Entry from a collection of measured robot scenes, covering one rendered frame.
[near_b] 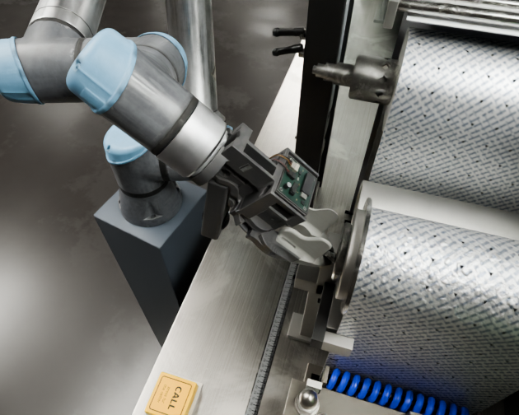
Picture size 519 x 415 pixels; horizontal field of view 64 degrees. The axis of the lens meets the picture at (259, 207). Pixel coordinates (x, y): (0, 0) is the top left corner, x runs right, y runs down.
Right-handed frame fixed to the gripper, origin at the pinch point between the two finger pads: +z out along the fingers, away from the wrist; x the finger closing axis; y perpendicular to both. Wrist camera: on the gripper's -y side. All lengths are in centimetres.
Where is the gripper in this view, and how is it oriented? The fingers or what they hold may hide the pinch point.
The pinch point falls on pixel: (320, 254)
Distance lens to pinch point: 55.2
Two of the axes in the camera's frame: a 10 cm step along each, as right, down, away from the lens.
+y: 6.1, -3.3, -7.2
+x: 2.9, -7.5, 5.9
